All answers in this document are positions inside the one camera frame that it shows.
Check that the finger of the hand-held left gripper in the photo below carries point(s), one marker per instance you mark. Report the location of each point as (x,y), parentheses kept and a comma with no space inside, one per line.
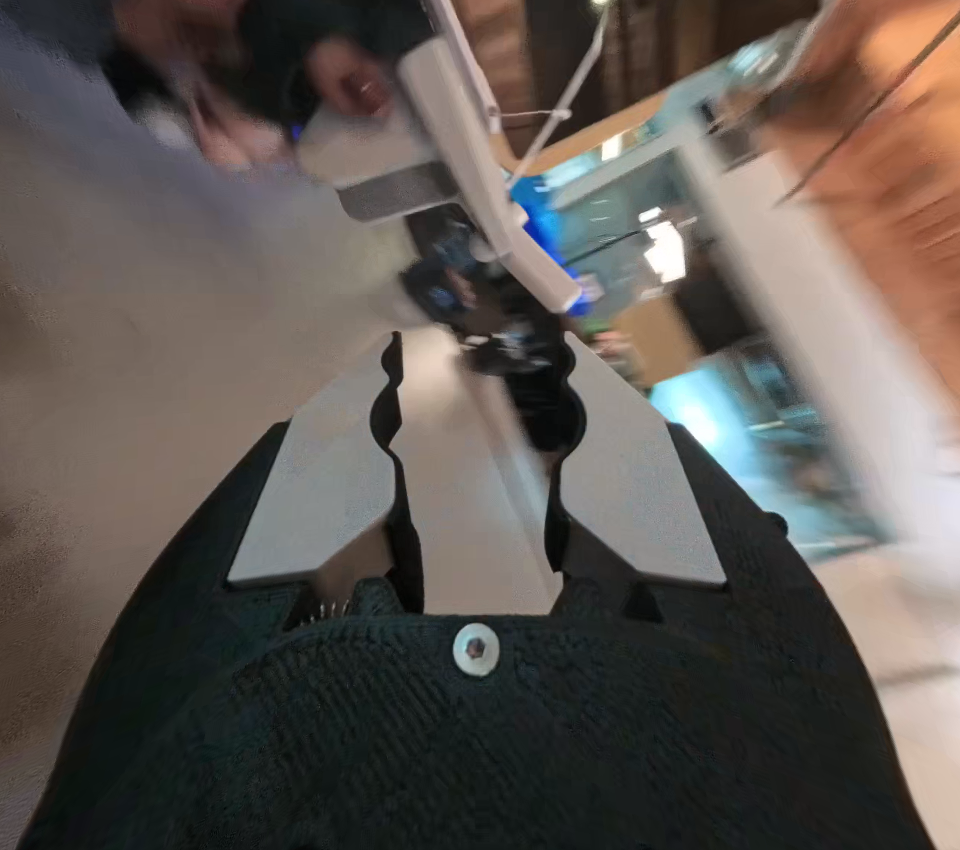
(360,145)
(397,194)

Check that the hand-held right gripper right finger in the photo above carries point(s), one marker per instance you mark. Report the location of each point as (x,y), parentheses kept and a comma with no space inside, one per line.
(637,490)

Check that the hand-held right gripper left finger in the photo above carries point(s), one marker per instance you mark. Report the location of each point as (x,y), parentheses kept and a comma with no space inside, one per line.
(315,490)

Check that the light blue tool caddy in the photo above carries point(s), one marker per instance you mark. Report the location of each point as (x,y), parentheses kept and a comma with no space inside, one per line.
(540,220)

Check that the beige panel on white stand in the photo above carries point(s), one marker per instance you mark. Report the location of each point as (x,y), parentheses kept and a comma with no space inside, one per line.
(656,340)

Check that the light on black tripod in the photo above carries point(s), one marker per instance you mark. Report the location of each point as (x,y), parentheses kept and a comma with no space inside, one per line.
(664,250)

